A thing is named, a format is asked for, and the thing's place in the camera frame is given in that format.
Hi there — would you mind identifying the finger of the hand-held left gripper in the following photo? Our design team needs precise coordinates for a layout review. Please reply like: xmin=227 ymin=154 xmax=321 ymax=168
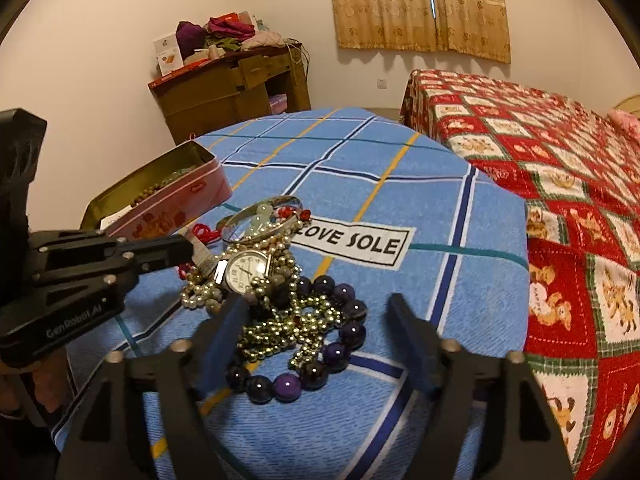
xmin=117 ymin=235 xmax=199 ymax=276

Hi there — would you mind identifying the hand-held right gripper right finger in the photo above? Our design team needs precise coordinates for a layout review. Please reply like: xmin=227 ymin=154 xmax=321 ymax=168
xmin=387 ymin=292 xmax=576 ymax=480

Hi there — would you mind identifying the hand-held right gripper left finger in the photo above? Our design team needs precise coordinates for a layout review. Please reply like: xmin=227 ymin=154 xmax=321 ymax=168
xmin=55 ymin=292 xmax=251 ymax=480

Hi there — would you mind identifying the pink metal tin box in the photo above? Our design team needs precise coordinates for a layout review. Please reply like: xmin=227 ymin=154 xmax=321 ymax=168
xmin=80 ymin=141 xmax=234 ymax=242

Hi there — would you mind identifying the gold bead necklace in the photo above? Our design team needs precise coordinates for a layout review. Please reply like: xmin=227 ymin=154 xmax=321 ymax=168
xmin=237 ymin=290 xmax=347 ymax=367

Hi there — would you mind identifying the silver wristwatch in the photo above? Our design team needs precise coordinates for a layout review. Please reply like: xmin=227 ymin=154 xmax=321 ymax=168
xmin=192 ymin=240 xmax=274 ymax=294

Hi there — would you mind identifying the silver bangle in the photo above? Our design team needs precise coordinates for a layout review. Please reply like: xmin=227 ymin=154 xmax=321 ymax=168
xmin=221 ymin=196 xmax=305 ymax=247

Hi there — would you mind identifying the purple bead bracelet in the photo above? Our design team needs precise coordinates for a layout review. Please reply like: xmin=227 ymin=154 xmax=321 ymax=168
xmin=227 ymin=275 xmax=369 ymax=404

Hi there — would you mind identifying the jade pendant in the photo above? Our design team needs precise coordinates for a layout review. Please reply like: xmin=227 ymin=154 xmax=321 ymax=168
xmin=250 ymin=202 xmax=297 ymax=228

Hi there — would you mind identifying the blue checked cloth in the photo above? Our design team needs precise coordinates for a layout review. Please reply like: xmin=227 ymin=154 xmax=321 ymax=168
xmin=52 ymin=107 xmax=531 ymax=480

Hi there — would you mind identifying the brown wooden cabinet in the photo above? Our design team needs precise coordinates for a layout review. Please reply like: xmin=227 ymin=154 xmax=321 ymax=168
xmin=148 ymin=45 xmax=312 ymax=146

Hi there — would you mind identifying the flat red box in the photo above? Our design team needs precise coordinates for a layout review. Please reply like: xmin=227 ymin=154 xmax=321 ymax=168
xmin=148 ymin=57 xmax=213 ymax=89

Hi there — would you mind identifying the white carton box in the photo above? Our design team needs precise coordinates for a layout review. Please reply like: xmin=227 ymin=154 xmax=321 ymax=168
xmin=153 ymin=31 xmax=184 ymax=74

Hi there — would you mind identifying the bed with red quilt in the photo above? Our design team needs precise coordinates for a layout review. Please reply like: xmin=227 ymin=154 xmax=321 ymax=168
xmin=400 ymin=69 xmax=640 ymax=480

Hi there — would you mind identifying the pile of clothes on cabinet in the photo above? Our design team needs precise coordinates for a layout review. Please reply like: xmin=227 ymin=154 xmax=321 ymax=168
xmin=176 ymin=11 xmax=286 ymax=56

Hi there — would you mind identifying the pink pillow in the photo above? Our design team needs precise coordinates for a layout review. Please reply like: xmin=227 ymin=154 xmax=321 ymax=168
xmin=607 ymin=107 xmax=640 ymax=134

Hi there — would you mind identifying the cream bed headboard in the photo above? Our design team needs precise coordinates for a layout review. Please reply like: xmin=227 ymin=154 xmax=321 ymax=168
xmin=612 ymin=94 xmax=640 ymax=116

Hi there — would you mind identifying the beige patterned curtain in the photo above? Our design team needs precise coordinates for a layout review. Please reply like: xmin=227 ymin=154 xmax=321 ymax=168
xmin=326 ymin=0 xmax=512 ymax=64

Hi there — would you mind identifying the red knotted cord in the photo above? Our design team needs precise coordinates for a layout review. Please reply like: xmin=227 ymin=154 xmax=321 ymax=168
xmin=179 ymin=222 xmax=222 ymax=281

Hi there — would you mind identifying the brown wooden bead necklace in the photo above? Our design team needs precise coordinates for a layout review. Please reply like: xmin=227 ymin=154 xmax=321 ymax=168
xmin=131 ymin=170 xmax=201 ymax=207

